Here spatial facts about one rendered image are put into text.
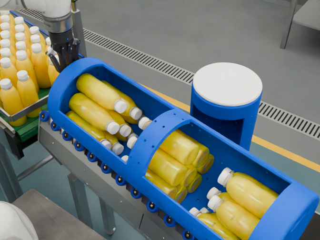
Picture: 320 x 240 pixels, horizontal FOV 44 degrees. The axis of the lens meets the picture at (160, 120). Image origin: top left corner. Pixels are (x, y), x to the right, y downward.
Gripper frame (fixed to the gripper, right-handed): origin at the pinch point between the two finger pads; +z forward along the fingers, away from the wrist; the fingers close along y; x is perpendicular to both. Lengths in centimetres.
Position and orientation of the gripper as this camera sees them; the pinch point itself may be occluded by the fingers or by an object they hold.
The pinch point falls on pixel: (69, 77)
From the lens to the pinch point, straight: 145.7
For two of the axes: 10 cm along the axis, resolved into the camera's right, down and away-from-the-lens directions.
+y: -6.9, 5.0, -5.2
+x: 7.2, 4.8, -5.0
